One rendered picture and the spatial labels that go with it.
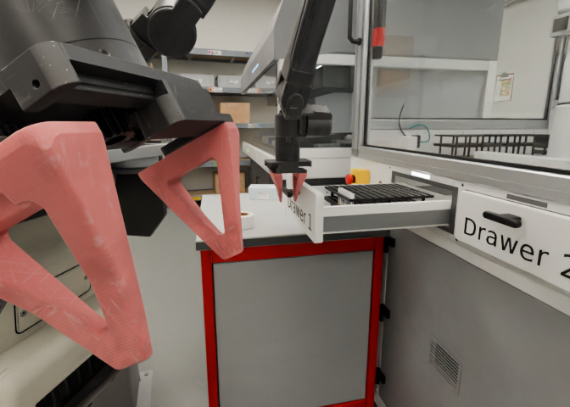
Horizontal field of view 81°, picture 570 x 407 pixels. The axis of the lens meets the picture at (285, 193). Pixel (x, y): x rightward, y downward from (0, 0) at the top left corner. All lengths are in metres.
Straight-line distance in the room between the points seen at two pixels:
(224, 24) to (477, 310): 4.76
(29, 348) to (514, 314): 0.79
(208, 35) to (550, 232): 4.78
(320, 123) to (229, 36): 4.42
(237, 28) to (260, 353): 4.57
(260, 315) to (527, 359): 0.66
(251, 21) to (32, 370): 5.00
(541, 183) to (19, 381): 0.79
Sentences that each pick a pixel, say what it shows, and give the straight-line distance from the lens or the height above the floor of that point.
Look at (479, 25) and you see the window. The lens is 0.89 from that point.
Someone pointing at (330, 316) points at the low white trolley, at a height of 0.47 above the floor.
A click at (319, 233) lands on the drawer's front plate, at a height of 0.84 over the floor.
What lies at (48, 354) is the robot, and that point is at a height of 0.79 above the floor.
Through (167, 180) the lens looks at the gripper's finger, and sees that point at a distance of 0.22.
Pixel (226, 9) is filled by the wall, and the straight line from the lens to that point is 5.23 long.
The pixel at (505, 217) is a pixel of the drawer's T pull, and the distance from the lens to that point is 0.69.
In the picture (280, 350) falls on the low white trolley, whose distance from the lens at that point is 1.16.
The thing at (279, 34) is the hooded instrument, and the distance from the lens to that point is 1.67.
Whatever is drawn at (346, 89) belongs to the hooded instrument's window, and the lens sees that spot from 1.75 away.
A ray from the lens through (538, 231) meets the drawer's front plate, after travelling 0.70.
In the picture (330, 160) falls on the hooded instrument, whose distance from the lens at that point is 1.70.
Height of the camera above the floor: 1.07
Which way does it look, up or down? 12 degrees down
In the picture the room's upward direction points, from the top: straight up
